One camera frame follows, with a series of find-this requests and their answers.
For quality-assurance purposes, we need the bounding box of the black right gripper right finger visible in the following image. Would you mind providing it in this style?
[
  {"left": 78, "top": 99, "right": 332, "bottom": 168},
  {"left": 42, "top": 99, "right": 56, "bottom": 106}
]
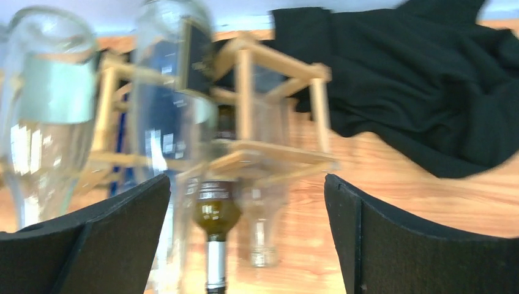
[{"left": 324, "top": 174, "right": 518, "bottom": 294}]

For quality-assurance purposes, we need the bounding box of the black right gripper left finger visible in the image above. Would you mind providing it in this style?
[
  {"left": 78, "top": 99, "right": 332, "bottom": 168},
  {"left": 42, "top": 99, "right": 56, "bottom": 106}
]
[{"left": 1, "top": 174, "right": 170, "bottom": 294}]

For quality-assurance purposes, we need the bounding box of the clear bottle with black label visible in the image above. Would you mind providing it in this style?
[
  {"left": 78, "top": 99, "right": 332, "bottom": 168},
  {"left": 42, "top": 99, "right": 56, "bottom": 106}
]
[{"left": 130, "top": 1, "right": 216, "bottom": 293}]

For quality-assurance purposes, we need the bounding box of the clear bottle with silver label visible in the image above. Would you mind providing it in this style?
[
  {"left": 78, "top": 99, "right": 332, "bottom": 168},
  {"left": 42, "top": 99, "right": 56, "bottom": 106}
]
[{"left": 1, "top": 6, "right": 99, "bottom": 228}]

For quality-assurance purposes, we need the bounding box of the blue labelled clear bottle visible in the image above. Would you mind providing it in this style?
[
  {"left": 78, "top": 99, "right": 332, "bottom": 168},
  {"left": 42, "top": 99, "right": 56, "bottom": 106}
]
[{"left": 108, "top": 110, "right": 136, "bottom": 197}]

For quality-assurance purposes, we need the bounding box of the dark brown wine bottle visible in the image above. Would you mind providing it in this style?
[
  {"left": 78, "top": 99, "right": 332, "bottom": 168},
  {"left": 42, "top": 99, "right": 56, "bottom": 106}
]
[{"left": 193, "top": 105, "right": 241, "bottom": 293}]

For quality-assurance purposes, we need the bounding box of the small clear glass bottle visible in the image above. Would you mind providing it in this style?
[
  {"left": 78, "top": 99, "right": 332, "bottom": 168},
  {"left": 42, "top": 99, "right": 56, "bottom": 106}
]
[{"left": 239, "top": 99, "right": 289, "bottom": 268}]

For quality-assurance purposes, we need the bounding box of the wooden lattice wine rack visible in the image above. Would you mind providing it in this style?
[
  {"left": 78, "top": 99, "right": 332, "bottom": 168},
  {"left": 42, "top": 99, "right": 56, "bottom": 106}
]
[{"left": 74, "top": 31, "right": 335, "bottom": 194}]

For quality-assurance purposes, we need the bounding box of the black cloth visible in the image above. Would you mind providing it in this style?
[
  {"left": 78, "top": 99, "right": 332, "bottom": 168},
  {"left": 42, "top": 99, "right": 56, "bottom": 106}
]
[{"left": 266, "top": 1, "right": 518, "bottom": 178}]

